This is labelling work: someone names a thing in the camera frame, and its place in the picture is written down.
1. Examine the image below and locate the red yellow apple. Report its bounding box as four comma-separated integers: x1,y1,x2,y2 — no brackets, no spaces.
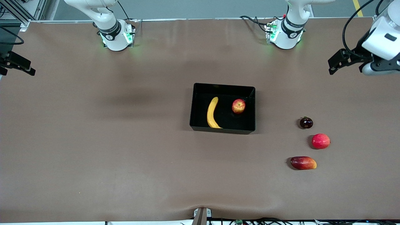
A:
232,99,246,114

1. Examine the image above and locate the black plastic box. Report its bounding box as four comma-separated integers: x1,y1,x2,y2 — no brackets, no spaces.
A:
189,82,256,135

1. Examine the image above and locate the yellow banana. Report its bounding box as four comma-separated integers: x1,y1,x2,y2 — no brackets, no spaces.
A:
207,97,223,129

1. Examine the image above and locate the round red fruit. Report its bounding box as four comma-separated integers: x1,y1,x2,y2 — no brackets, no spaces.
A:
312,133,331,150

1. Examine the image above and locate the red yellow mango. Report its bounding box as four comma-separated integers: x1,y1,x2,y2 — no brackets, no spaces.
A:
290,156,317,170

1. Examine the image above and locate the large table cover mat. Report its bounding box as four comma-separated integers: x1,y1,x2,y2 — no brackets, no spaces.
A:
0,18,400,223

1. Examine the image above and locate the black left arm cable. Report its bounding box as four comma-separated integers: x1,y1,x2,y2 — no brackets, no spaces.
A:
342,0,385,58

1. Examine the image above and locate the aluminium frame extrusion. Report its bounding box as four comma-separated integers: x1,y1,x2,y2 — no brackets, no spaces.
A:
0,0,47,28

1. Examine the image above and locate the black base cable bundle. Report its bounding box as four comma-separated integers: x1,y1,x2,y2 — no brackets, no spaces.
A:
240,15,272,33

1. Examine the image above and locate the thin black base cable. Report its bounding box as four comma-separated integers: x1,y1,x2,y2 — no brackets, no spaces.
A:
116,0,138,35

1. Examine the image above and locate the silver table edge rail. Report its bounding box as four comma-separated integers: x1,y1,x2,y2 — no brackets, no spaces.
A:
19,18,380,24

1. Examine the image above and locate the brown bar with metal bracket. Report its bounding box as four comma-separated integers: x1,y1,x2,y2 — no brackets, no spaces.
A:
193,207,212,225

